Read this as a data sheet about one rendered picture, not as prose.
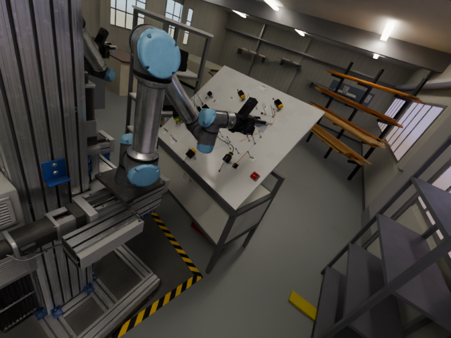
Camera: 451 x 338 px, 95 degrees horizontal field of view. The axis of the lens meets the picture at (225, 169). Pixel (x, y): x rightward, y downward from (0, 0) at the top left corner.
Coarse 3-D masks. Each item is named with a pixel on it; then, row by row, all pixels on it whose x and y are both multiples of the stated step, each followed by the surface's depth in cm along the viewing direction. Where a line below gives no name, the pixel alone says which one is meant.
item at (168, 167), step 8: (160, 152) 213; (160, 160) 216; (168, 160) 205; (160, 168) 220; (168, 168) 208; (176, 168) 199; (168, 176) 211; (176, 176) 201; (184, 176) 193; (168, 184) 214; (176, 184) 204; (184, 184) 194; (176, 192) 207
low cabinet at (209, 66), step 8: (192, 56) 848; (192, 64) 743; (208, 64) 790; (216, 64) 878; (208, 72) 719; (216, 72) 750; (184, 80) 782; (192, 80) 764; (208, 80) 736; (192, 88) 775; (200, 88) 755
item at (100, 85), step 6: (90, 78) 366; (96, 78) 374; (96, 84) 380; (102, 84) 388; (96, 90) 384; (102, 90) 394; (96, 96) 390; (102, 96) 399; (96, 102) 396; (102, 102) 405; (96, 108) 402; (102, 108) 412
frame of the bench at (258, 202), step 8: (168, 192) 217; (176, 200) 209; (256, 200) 179; (264, 200) 183; (184, 208) 201; (240, 208) 164; (248, 208) 167; (232, 224) 162; (256, 224) 213; (224, 232) 166; (224, 240) 171; (232, 240) 186; (248, 240) 227; (216, 248) 177; (216, 256) 181; (208, 264) 190; (208, 272) 193
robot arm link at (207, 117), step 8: (200, 112) 84; (208, 112) 81; (216, 112) 83; (224, 112) 86; (200, 120) 84; (208, 120) 81; (216, 120) 83; (224, 120) 85; (208, 128) 85; (216, 128) 85
